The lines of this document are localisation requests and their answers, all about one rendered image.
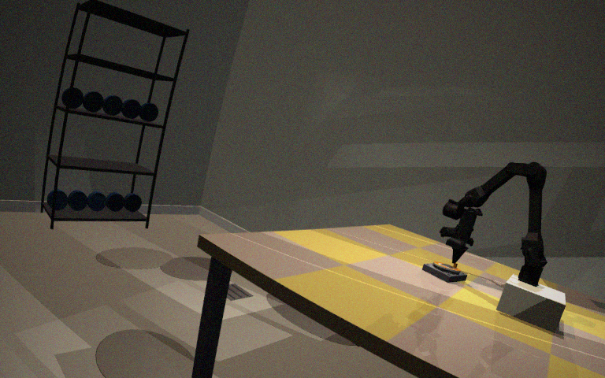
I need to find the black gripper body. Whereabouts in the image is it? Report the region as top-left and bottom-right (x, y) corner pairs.
(446, 221), (474, 250)

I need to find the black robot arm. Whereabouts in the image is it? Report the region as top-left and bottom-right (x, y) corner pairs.
(443, 162), (547, 287)

